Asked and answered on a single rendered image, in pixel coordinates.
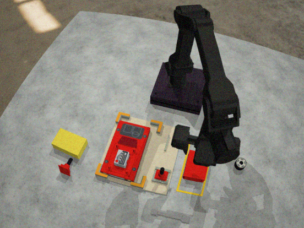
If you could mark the beige flat base plate with orange corner brackets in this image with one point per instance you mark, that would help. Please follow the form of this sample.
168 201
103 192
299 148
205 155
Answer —
158 153

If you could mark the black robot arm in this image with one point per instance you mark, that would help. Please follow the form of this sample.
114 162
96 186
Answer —
219 97

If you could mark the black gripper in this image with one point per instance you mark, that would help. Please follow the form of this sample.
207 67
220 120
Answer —
181 138

